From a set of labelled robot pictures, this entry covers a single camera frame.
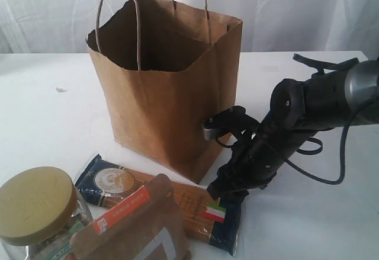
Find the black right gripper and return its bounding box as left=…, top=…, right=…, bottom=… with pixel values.
left=207, top=130, right=299, bottom=204

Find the brown kraft pouch orange label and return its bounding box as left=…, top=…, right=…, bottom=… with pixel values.
left=70, top=174, right=191, bottom=259

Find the brown paper bag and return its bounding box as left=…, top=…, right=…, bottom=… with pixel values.
left=86, top=0, right=243, bottom=183

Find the glass jar gold lid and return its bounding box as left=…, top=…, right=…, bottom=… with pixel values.
left=1, top=166, right=93, bottom=259

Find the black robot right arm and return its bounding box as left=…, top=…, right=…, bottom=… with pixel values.
left=203, top=54, right=378, bottom=202

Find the spaghetti packet dark blue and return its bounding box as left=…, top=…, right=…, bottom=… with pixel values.
left=75, top=155, right=242, bottom=256

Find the small white paper scrap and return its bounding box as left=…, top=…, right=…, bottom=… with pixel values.
left=56, top=87, right=67, bottom=93

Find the white curtain backdrop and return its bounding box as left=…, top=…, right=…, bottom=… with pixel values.
left=1, top=0, right=378, bottom=59

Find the black camera cable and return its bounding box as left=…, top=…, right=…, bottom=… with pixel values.
left=217, top=99, right=379, bottom=184

